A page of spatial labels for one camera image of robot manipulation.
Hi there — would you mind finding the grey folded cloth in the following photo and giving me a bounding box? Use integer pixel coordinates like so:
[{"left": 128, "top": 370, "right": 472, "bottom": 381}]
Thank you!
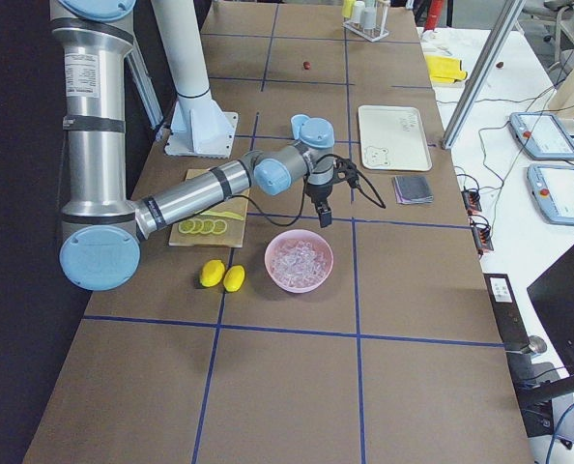
[{"left": 392, "top": 175, "right": 433, "bottom": 205}]

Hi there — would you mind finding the blue teach pendant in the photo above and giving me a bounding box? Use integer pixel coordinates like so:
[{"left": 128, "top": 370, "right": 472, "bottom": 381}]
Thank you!
[
  {"left": 509, "top": 111, "right": 574, "bottom": 161},
  {"left": 527, "top": 164, "right": 574, "bottom": 226}
]

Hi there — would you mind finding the yellow cup on rack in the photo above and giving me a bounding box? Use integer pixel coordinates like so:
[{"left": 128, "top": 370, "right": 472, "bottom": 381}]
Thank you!
[{"left": 342, "top": 0, "right": 356, "bottom": 19}]

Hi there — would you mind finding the yellow cloth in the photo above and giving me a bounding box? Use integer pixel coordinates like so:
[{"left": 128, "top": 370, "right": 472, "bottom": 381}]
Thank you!
[{"left": 424, "top": 55, "right": 468, "bottom": 83}]

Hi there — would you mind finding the wooden cutting board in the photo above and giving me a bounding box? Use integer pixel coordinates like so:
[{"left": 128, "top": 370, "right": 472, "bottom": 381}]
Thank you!
[{"left": 168, "top": 168, "right": 250, "bottom": 248}]

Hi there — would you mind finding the cream bear tray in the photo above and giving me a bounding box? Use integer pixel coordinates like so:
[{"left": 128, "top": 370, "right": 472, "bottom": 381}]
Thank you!
[{"left": 358, "top": 105, "right": 432, "bottom": 172}]

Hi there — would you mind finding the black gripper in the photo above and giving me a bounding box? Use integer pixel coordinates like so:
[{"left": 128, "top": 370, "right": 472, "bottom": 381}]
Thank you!
[{"left": 304, "top": 159, "right": 359, "bottom": 228}]

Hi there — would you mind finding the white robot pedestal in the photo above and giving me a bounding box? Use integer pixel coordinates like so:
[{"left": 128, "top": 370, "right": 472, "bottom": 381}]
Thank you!
[{"left": 152, "top": 0, "right": 239, "bottom": 159}]

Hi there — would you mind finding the white cup on rack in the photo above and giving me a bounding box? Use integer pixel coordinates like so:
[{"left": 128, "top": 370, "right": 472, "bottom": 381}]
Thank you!
[{"left": 359, "top": 6, "right": 377, "bottom": 30}]

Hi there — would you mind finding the aluminium frame post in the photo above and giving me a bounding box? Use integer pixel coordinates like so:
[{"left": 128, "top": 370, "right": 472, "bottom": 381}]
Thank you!
[{"left": 441, "top": 0, "right": 525, "bottom": 149}]

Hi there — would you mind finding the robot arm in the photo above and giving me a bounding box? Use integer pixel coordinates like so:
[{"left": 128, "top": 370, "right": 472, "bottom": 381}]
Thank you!
[{"left": 50, "top": 1, "right": 362, "bottom": 291}]

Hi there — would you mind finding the pink bowl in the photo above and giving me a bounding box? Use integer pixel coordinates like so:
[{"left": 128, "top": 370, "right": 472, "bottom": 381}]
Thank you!
[{"left": 264, "top": 229, "right": 333, "bottom": 293}]

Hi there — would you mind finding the black laptop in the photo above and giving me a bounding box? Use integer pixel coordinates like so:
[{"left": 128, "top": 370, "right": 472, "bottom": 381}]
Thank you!
[{"left": 528, "top": 245, "right": 574, "bottom": 373}]

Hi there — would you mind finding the yellow plastic knife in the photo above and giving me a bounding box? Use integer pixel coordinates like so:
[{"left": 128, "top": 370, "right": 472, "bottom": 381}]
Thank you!
[{"left": 199, "top": 210, "right": 245, "bottom": 221}]

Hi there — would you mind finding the white cup rack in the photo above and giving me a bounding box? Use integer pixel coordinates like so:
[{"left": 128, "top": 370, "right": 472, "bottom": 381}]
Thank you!
[{"left": 341, "top": 0, "right": 390, "bottom": 43}]

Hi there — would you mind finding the lemon slice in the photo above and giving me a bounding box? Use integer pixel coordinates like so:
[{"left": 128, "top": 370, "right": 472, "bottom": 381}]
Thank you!
[
  {"left": 190, "top": 219, "right": 204, "bottom": 234},
  {"left": 200, "top": 219, "right": 215, "bottom": 235},
  {"left": 212, "top": 219, "right": 228, "bottom": 235},
  {"left": 178, "top": 219, "right": 196, "bottom": 235}
]

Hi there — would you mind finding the yellow lemon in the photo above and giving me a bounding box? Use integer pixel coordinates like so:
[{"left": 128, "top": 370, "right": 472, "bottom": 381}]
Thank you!
[
  {"left": 223, "top": 265, "right": 245, "bottom": 293},
  {"left": 199, "top": 259, "right": 226, "bottom": 288}
]

